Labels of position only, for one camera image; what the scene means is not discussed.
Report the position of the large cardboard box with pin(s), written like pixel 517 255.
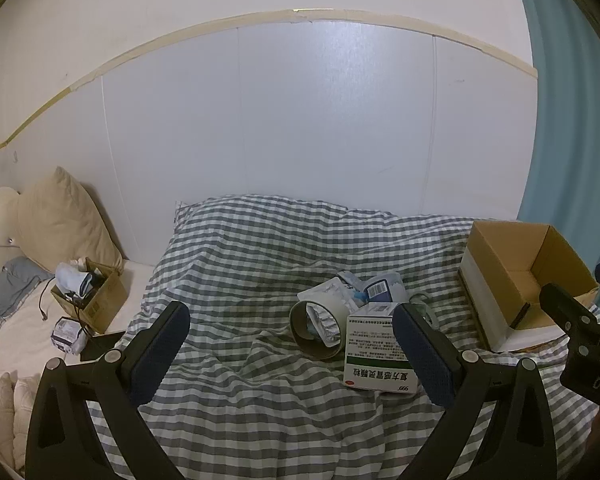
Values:
pixel 500 260

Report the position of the small cardboard box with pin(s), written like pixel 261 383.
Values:
pixel 105 300

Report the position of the grey cloth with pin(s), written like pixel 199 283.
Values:
pixel 10 290

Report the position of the teal curtain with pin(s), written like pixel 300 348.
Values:
pixel 570 135

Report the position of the white green medicine box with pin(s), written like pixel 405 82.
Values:
pixel 370 350

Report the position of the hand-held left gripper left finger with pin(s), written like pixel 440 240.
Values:
pixel 160 355

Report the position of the beige pillow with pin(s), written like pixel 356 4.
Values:
pixel 65 220

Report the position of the silver pill blister pack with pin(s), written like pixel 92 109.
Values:
pixel 325 325

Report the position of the grey white checkered blanket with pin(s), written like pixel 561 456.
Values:
pixel 260 260

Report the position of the beige tape roll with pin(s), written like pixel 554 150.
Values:
pixel 311 348

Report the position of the white cloth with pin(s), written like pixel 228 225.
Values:
pixel 70 276

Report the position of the beige masking tape strip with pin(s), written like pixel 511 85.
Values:
pixel 230 22

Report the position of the white plastic packet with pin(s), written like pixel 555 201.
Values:
pixel 330 294

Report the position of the tissue packet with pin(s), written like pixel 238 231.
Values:
pixel 69 335

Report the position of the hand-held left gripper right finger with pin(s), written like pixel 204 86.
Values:
pixel 420 355

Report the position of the white fluffy quilt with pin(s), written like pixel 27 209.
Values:
pixel 2 410

